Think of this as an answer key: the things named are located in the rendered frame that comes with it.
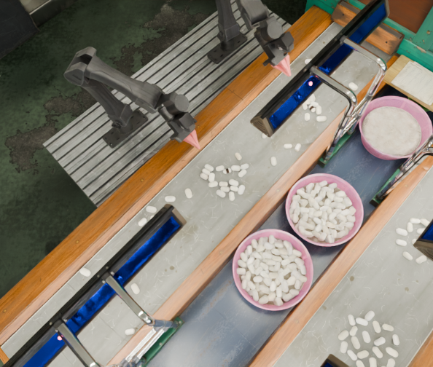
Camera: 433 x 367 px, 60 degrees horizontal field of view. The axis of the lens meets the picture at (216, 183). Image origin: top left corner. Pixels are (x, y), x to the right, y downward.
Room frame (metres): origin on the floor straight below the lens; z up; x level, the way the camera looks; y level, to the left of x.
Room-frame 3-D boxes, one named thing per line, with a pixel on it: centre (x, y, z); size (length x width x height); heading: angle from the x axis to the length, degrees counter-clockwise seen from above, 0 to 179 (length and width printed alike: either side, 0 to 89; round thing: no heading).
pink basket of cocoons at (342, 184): (0.36, -0.36, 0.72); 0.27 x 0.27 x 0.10
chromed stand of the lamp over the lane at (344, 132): (0.68, -0.44, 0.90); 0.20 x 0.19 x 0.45; 129
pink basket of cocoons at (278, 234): (0.18, -0.14, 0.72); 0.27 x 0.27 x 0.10
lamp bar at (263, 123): (0.74, -0.39, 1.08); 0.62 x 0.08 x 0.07; 129
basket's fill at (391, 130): (0.63, -0.70, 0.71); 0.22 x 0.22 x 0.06
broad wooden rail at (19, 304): (0.68, 0.12, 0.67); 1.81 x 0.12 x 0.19; 129
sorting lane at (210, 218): (0.52, -0.02, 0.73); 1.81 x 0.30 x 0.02; 129
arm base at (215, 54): (1.21, -0.14, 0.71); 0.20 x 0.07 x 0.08; 126
